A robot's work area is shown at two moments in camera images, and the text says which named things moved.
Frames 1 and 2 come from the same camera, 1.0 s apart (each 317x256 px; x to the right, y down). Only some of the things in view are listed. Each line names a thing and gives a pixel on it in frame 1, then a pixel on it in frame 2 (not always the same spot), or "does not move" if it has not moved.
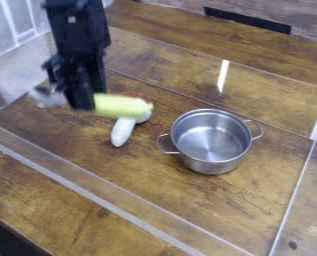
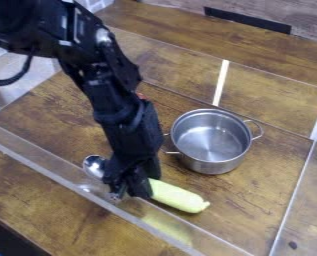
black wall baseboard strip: x=252 y=21 does not move
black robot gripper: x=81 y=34 -> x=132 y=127
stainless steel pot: x=212 y=138 does not move
